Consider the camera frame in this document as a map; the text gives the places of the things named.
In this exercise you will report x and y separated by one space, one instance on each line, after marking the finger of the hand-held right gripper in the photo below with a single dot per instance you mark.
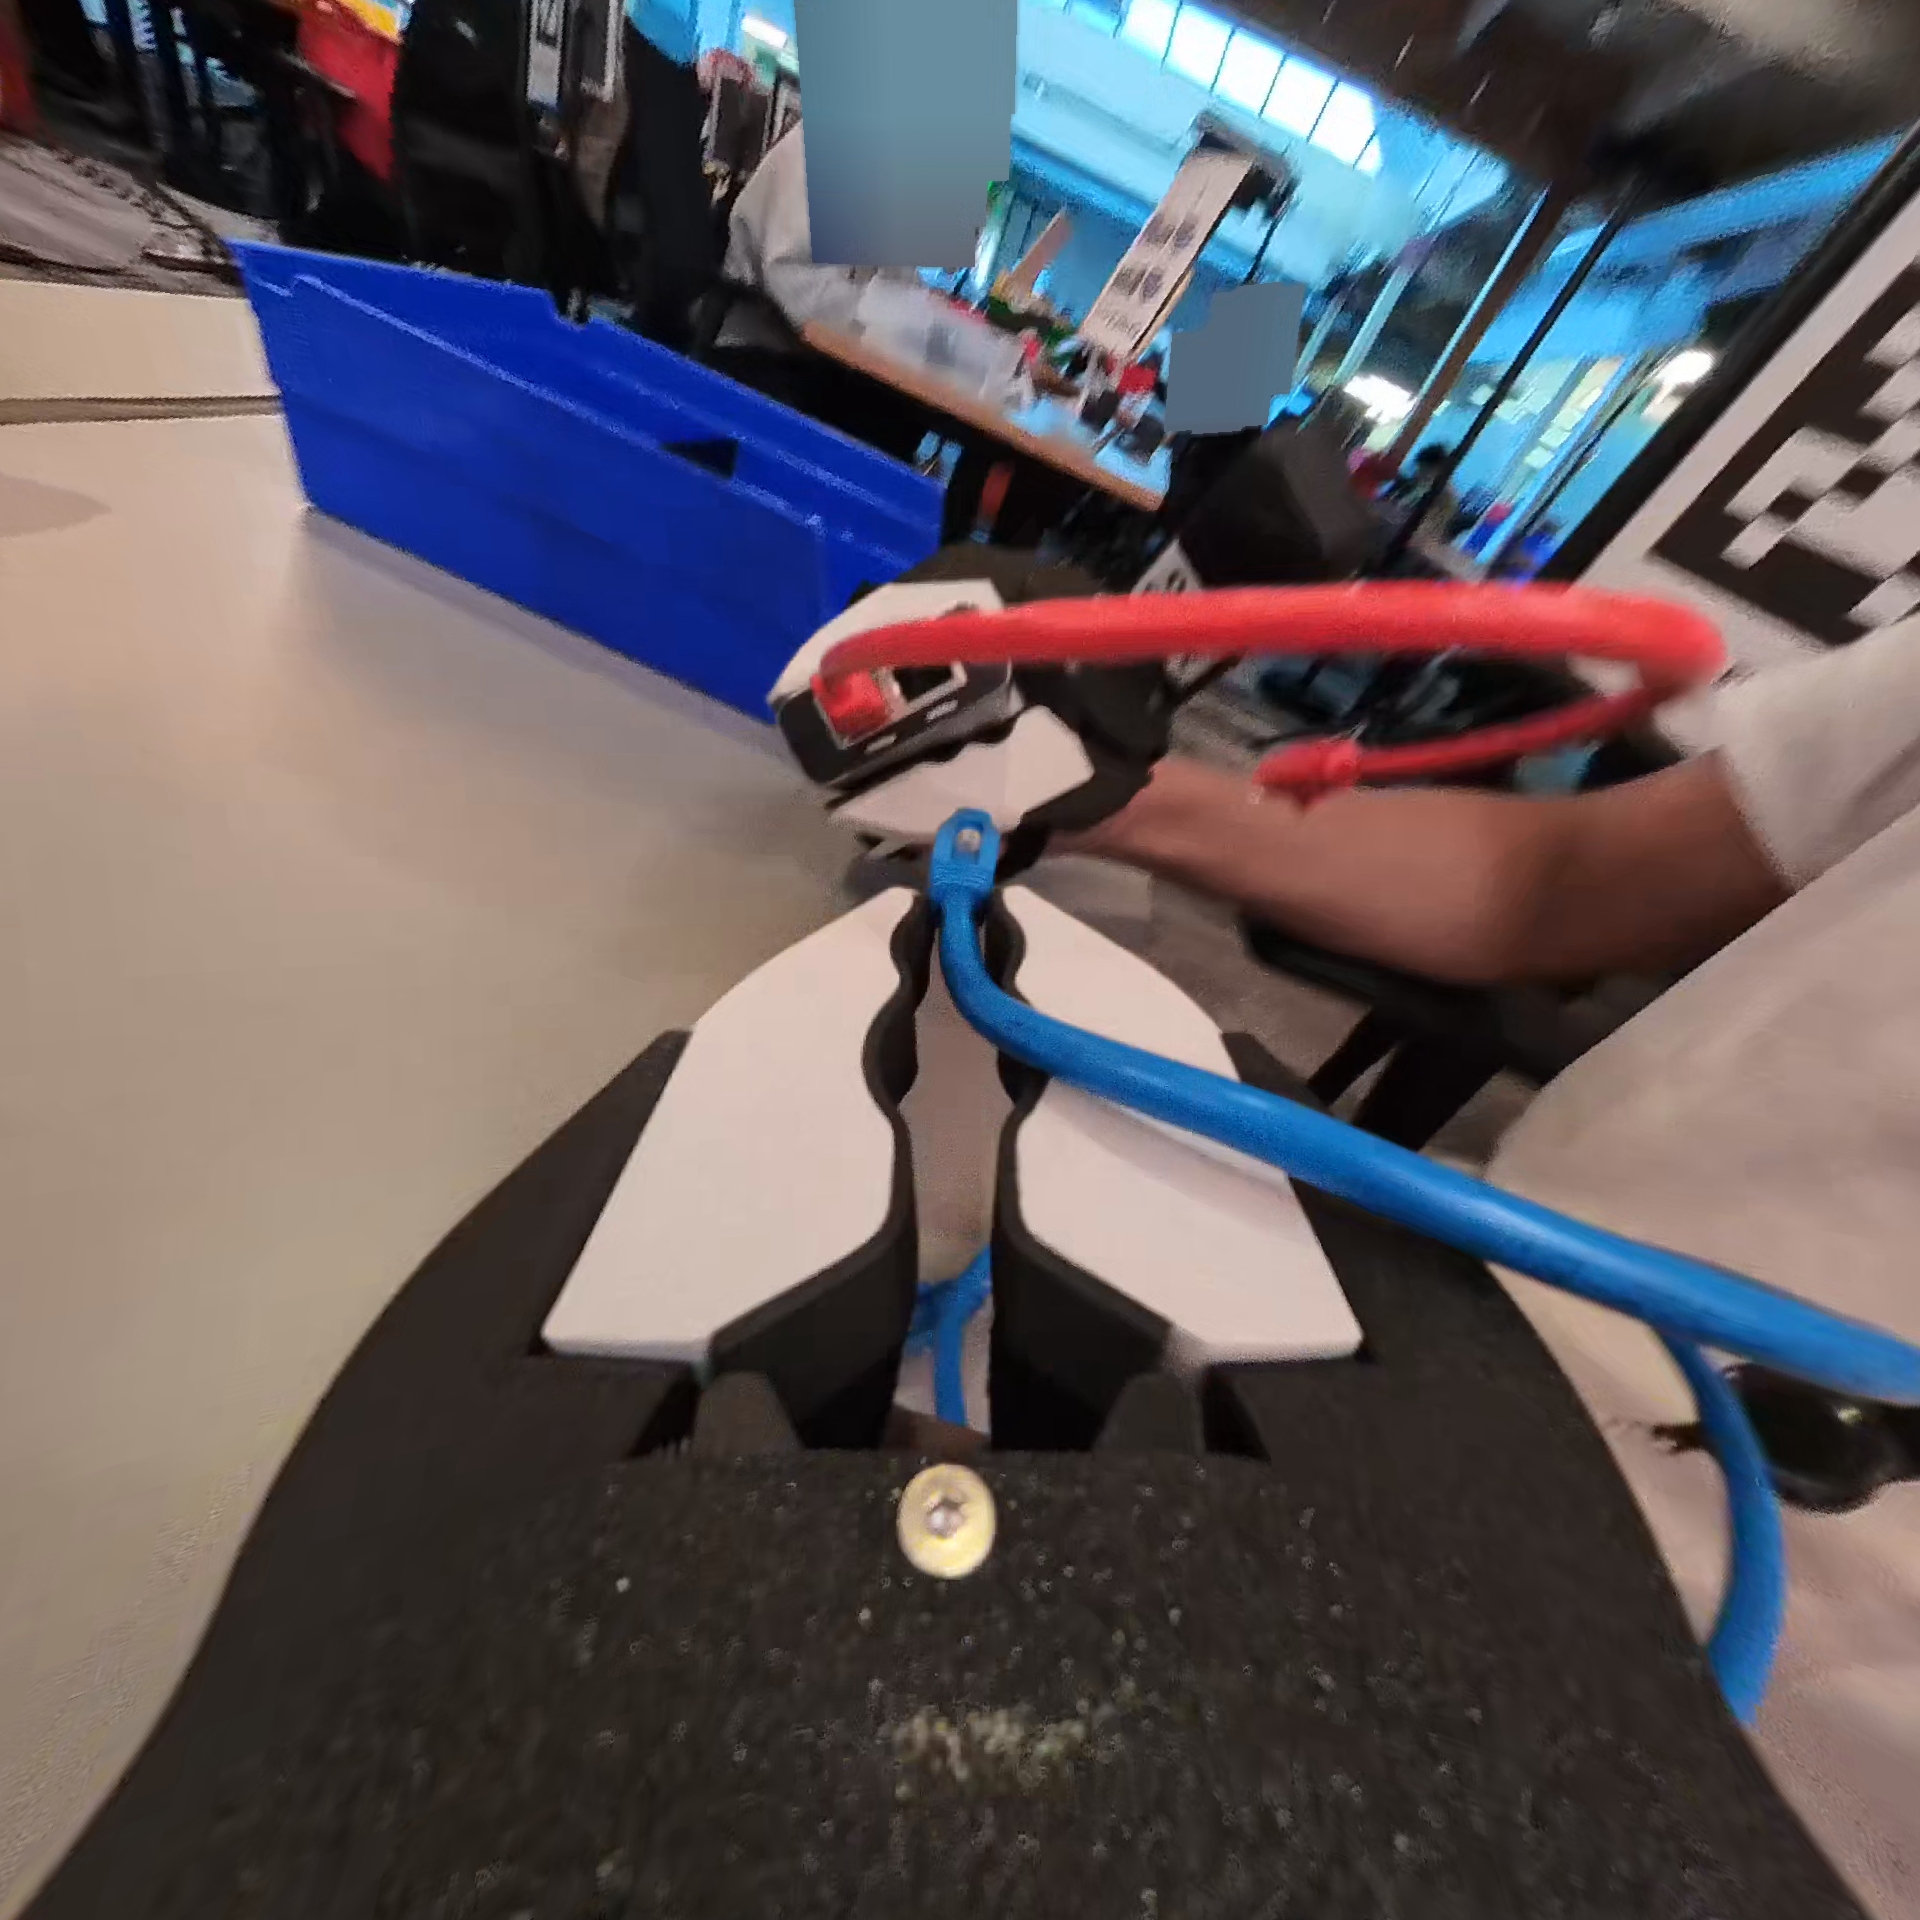
900 602
1018 788

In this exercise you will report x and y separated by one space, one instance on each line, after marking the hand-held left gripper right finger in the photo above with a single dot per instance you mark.
1142 1261

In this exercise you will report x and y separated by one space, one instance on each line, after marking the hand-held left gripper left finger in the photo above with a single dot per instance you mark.
750 1168

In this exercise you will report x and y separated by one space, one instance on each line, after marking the black ethernet splitter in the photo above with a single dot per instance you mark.
975 693

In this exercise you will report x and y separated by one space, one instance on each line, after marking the blue plastic bin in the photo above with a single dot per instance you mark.
523 449

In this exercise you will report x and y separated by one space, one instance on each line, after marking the person's right forearm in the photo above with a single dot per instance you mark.
1425 885

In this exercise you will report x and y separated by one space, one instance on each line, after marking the wooden table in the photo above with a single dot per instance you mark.
975 412

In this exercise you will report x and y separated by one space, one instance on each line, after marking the standing banner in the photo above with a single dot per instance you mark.
1163 247

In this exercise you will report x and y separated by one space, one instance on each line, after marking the black and white marker board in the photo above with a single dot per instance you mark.
1813 495

